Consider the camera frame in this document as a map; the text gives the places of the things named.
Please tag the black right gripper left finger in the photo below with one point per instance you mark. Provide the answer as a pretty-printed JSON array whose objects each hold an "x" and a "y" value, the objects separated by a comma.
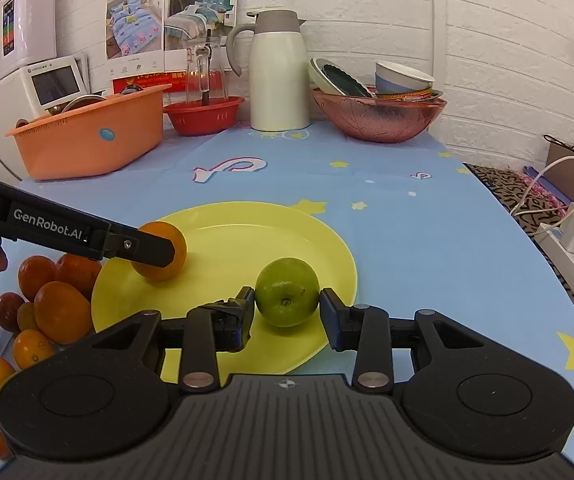
[{"x": 130, "y": 354}]

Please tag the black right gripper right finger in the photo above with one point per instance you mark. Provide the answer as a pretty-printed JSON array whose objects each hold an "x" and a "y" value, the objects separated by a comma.
[{"x": 373, "y": 335}]

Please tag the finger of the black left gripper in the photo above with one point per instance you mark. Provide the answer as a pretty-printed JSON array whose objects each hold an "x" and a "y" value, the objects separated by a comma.
[{"x": 130, "y": 244}]

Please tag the green apple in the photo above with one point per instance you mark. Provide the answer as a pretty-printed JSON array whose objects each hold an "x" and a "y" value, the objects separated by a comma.
[{"x": 287, "y": 292}]

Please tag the dark red tomato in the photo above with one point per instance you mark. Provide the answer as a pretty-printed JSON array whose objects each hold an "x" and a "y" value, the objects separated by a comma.
[{"x": 10, "y": 303}]

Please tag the yellow plastic plate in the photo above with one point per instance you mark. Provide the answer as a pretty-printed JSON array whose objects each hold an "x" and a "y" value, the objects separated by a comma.
[{"x": 228, "y": 246}]

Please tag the large orange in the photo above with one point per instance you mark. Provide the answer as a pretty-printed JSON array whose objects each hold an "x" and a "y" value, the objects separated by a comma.
[{"x": 62, "y": 313}]

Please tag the small orange kumquat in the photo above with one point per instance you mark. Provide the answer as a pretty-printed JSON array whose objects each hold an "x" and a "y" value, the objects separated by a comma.
[{"x": 25, "y": 317}]

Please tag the blue patterned tablecloth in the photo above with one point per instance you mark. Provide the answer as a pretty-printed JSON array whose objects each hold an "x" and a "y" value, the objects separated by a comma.
[{"x": 423, "y": 231}]

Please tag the orange plastic basket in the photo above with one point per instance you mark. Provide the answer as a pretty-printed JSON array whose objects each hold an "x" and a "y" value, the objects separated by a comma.
[{"x": 94, "y": 139}]

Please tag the white countertop appliance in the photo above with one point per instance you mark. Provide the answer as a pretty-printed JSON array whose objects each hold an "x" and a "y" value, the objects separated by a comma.
[{"x": 31, "y": 92}]

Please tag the metal dish in basket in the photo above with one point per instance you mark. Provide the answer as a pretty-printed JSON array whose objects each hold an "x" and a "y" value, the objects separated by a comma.
[{"x": 82, "y": 101}]

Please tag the red plastic colander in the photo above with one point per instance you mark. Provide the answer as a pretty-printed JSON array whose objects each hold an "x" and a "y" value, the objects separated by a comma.
[{"x": 195, "y": 119}]

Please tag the small orange middle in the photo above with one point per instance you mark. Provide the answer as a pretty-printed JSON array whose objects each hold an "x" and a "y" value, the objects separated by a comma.
[{"x": 31, "y": 347}]

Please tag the patterned brown cloth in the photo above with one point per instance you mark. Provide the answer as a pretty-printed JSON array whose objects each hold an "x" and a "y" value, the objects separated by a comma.
[{"x": 508, "y": 186}]

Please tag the glass pitcher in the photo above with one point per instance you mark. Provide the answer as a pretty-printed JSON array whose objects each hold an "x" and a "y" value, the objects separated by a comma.
[{"x": 205, "y": 79}]

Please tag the white water purifier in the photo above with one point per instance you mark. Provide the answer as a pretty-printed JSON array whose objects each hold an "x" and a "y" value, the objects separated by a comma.
[{"x": 27, "y": 33}]

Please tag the white thermos jug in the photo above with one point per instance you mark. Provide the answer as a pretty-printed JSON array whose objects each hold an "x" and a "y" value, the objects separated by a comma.
[{"x": 278, "y": 75}]

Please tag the copper pink bowl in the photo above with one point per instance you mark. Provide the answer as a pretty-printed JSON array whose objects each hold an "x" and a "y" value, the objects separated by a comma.
[{"x": 378, "y": 120}]

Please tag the bedding poster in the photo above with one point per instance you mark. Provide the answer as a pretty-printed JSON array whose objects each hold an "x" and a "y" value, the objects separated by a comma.
[{"x": 146, "y": 40}]

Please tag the white green bowl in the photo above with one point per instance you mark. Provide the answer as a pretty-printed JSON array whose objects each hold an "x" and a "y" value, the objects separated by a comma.
[{"x": 331, "y": 79}]

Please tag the white blue bowl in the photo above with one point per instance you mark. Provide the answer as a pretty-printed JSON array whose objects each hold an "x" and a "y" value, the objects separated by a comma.
[{"x": 394, "y": 78}]

